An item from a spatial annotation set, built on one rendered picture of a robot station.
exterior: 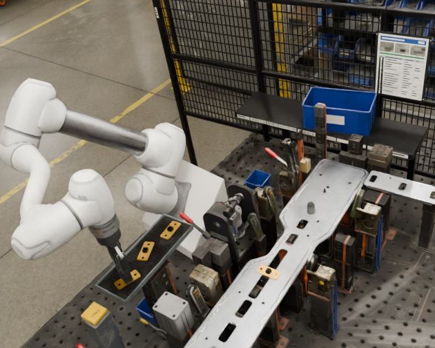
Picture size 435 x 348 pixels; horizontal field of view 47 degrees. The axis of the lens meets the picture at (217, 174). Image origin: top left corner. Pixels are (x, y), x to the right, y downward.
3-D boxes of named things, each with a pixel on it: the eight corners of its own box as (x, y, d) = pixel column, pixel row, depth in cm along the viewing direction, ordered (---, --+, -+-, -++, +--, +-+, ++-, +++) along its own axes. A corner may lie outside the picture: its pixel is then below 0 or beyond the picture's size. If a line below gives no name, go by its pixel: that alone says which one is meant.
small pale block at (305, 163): (309, 224, 233) (306, 163, 210) (303, 221, 235) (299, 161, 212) (313, 219, 235) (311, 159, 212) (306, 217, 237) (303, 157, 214)
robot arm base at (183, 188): (152, 221, 239) (144, 220, 234) (163, 176, 240) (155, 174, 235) (181, 230, 228) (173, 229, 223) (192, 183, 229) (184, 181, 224)
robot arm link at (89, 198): (103, 197, 151) (67, 222, 145) (88, 157, 141) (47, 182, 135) (125, 212, 145) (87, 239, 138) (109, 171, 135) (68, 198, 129)
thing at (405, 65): (423, 103, 217) (431, 36, 197) (372, 94, 228) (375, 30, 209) (424, 101, 218) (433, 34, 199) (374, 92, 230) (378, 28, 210)
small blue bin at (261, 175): (262, 200, 251) (260, 187, 245) (246, 195, 256) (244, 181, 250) (273, 187, 257) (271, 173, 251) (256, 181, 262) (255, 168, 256)
